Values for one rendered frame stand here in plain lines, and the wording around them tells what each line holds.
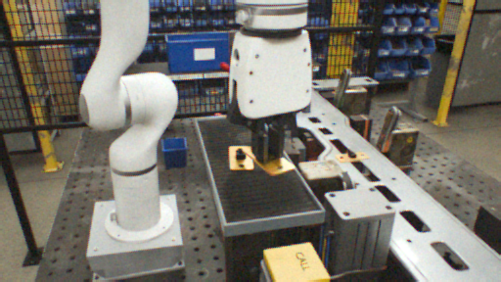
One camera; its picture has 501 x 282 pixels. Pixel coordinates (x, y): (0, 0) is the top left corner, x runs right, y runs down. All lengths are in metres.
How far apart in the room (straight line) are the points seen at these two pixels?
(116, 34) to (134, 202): 0.43
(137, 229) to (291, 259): 0.70
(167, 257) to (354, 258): 0.57
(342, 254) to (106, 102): 0.58
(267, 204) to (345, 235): 0.16
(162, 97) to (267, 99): 0.52
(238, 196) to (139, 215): 0.55
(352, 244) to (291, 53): 0.34
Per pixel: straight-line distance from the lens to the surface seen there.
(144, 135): 1.00
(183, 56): 1.67
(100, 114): 0.92
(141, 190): 1.04
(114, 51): 0.88
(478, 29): 4.09
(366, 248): 0.68
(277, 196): 0.57
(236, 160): 0.65
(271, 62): 0.46
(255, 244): 0.72
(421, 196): 0.93
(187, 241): 1.21
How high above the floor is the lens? 1.47
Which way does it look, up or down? 26 degrees down
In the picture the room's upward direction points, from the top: straight up
